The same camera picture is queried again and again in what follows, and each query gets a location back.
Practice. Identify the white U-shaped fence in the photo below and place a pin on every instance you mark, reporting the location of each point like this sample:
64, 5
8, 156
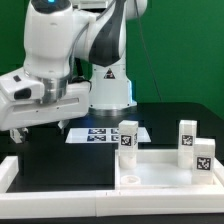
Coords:
28, 205

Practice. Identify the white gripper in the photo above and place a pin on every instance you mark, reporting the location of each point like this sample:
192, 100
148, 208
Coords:
25, 113

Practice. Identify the white square table top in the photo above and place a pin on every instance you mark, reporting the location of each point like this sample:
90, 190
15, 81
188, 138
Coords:
158, 169

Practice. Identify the fiducial marker sheet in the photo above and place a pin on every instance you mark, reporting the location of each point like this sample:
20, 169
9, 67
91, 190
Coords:
101, 135

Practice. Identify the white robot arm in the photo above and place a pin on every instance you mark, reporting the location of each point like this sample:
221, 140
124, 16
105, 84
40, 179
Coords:
75, 59

